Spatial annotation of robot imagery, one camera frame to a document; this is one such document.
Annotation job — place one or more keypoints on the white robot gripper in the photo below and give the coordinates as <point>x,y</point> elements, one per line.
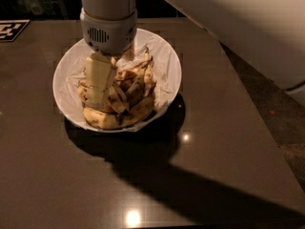
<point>108,35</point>

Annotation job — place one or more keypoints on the spotted yellow banana with stem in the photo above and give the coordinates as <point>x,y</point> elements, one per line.
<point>117,99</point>

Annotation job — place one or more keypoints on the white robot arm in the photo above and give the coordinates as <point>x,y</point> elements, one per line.
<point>268,34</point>

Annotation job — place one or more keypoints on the white bowl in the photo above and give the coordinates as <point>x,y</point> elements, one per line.
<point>166,72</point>

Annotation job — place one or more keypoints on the left spotted banana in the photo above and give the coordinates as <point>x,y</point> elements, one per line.
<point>82,92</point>

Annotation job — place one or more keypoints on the bottom front yellow banana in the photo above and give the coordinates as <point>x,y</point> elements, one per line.
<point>119,121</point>

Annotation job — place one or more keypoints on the right spotted banana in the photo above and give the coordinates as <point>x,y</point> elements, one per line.
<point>143,82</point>

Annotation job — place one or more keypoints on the black white fiducial marker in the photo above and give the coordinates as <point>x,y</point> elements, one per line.
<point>10,29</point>

